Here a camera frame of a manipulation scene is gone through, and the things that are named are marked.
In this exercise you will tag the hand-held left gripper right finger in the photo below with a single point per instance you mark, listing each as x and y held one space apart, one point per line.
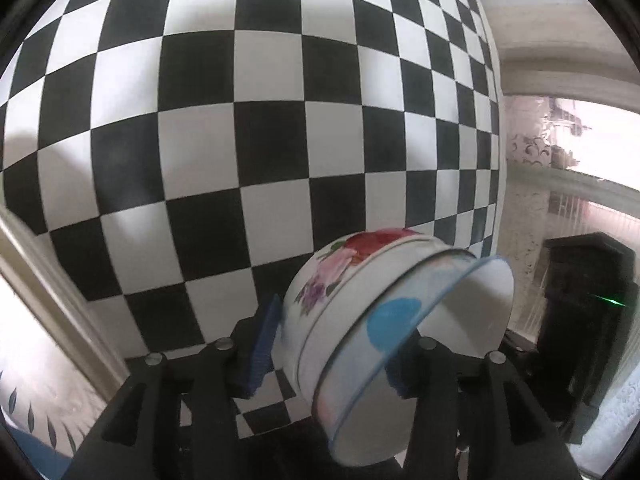
400 385

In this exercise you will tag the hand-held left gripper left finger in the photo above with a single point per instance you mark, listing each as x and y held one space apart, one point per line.
265 345

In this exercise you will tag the white bowl with flower print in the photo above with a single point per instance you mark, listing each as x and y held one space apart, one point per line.
340 300

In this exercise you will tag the white bowl with blue dots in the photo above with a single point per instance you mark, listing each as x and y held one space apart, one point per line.
475 310

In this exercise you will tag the window grille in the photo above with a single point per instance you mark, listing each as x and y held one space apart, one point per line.
600 215

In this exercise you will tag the black white checkered mat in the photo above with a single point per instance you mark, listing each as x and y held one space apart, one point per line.
250 110

